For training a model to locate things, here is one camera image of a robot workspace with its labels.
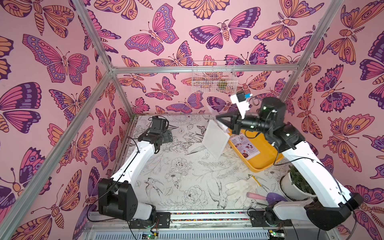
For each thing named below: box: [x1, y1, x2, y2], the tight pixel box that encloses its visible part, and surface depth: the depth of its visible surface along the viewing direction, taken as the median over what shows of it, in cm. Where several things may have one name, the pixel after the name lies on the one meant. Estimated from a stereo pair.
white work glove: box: [225, 179, 259, 209], surface depth 84 cm
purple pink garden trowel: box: [246, 192, 288, 206], surface depth 82 cm
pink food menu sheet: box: [229, 132, 261, 160], surface depth 102 cm
